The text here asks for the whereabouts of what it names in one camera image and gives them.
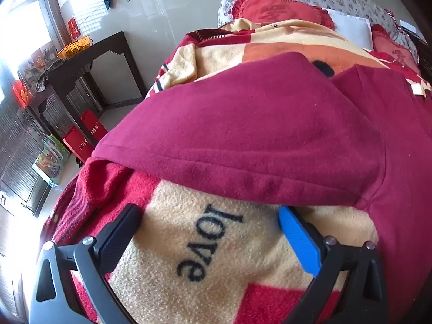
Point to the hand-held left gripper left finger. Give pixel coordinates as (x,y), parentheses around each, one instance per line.
(114,248)

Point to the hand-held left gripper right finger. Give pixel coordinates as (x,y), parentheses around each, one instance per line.
(297,236)

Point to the maroon fleece garment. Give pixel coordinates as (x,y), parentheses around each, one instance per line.
(253,125)

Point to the red and cream printed blanket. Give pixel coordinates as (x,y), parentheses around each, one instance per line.
(202,243)

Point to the red paper gift bag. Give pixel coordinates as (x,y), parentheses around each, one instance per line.
(92,126)
(76,146)

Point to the green printed bag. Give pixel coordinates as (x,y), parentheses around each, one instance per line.
(50,160)

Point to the dark slatted radiator cover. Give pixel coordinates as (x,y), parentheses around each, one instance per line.
(20,148)

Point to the red box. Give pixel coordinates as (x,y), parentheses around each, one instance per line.
(22,94)

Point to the dark wooden side table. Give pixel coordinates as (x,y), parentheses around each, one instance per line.
(91,60)

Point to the yellow plastic basket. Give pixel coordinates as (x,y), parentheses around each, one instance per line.
(74,48)

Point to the small red heart pillow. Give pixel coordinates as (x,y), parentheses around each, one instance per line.
(395,52)

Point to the white pillow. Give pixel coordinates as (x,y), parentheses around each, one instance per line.
(351,27)

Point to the large red heart pillow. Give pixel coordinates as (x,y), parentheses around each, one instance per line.
(270,8)

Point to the red wall sign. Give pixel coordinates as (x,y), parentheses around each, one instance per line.
(74,28)

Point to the dark carved wooden bed frame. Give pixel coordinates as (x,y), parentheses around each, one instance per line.
(422,50)

